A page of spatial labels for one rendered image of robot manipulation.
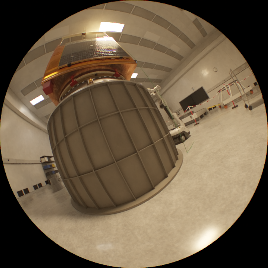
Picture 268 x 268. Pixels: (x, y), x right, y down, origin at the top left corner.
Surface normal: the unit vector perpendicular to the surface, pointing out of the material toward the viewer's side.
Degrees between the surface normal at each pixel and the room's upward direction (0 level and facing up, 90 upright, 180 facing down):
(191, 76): 90
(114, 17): 180
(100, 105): 90
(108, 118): 90
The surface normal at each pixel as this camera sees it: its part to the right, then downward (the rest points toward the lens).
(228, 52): -0.84, 0.33
